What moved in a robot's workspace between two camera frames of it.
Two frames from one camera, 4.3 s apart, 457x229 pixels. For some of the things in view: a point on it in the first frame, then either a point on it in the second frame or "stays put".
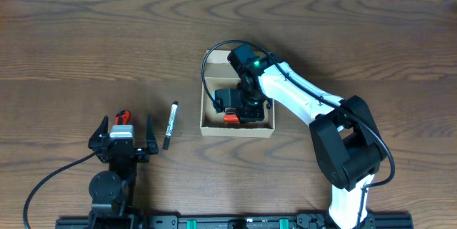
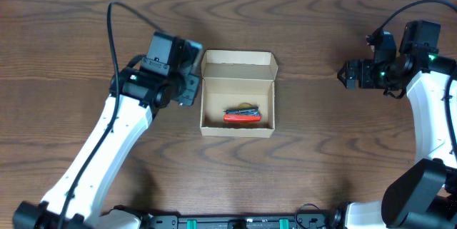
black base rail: [228, 221] stays put
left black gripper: [121, 151] -> [193, 88]
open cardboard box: [219, 74] stays put
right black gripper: [250, 113] -> [352, 74]
